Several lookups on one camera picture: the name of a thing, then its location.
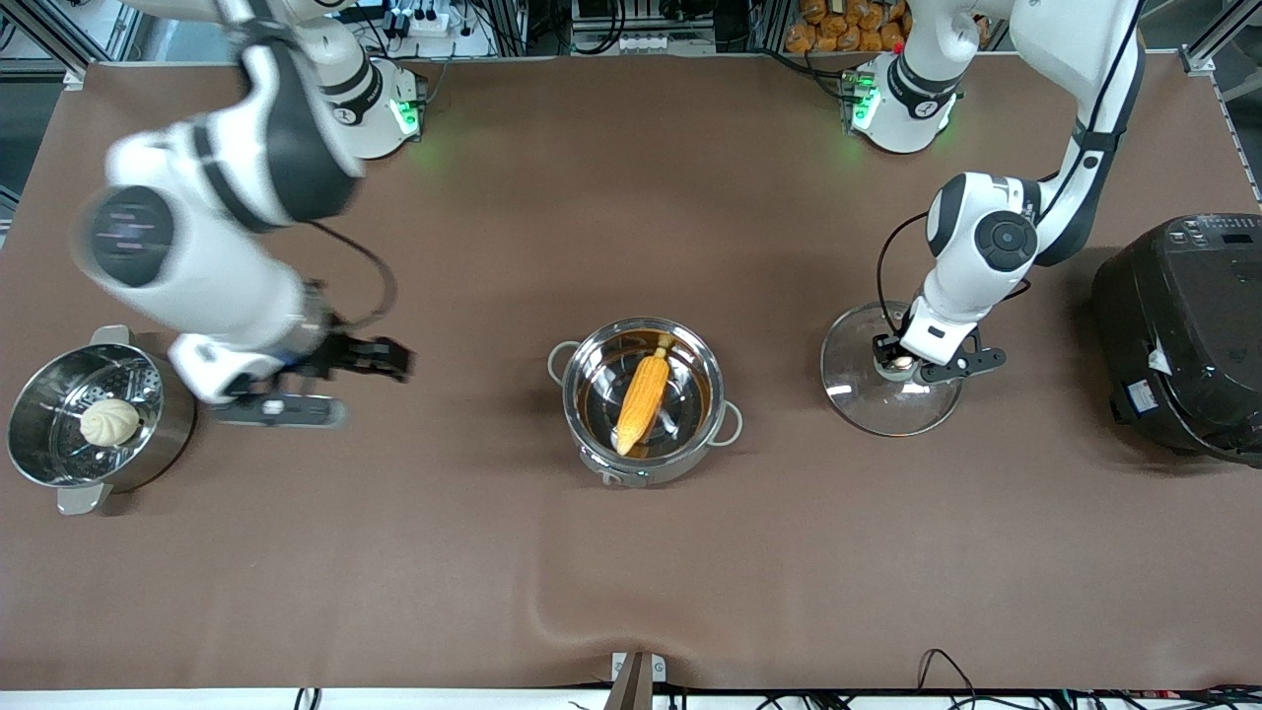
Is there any white steamed bun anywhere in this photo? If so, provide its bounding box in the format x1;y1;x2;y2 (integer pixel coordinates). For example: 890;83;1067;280
80;398;141;448

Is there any white power strip with plugs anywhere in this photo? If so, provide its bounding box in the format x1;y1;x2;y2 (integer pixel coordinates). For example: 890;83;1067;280
392;6;466;37

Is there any aluminium frame profile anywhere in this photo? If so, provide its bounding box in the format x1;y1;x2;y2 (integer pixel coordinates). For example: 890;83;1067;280
1178;0;1262;78
0;0;149;85

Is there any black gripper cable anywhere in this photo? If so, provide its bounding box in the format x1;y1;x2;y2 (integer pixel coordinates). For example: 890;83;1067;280
876;211;930;338
310;221;399;332

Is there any stainless steel steamer pot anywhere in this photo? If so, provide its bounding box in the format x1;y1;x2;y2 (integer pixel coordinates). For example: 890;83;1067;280
6;325;198;517

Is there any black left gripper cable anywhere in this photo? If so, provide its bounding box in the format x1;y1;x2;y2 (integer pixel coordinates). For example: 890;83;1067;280
876;211;930;338

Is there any yellow corn cob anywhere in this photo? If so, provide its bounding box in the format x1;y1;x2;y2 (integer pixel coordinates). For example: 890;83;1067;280
613;333;677;458

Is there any pile of orange breads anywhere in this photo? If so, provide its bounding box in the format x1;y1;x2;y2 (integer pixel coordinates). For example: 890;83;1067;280
785;0;910;54

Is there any brown table cloth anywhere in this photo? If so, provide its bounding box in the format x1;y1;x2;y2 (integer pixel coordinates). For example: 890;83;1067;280
0;54;1262;693

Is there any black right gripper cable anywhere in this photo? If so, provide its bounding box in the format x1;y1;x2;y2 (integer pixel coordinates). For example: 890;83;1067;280
310;221;399;332

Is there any black looped cable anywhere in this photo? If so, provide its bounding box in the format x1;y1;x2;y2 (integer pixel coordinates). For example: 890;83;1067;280
917;648;979;710

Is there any black rice cooker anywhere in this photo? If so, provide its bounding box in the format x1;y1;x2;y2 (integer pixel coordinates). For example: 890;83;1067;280
1090;213;1262;467

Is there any glass pot lid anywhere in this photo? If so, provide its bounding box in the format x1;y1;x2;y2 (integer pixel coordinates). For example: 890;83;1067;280
820;300;965;439

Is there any metal table bracket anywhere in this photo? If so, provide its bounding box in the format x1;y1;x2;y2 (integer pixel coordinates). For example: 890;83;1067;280
603;650;668;710

